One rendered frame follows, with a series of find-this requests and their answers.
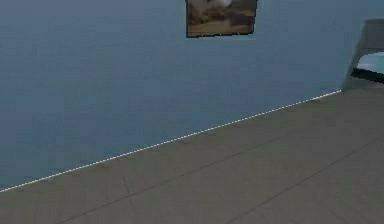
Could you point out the brown framed wall picture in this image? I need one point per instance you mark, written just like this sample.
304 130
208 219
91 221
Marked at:
220 18

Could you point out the bed with pale blue cover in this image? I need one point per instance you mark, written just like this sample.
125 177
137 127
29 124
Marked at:
372 61

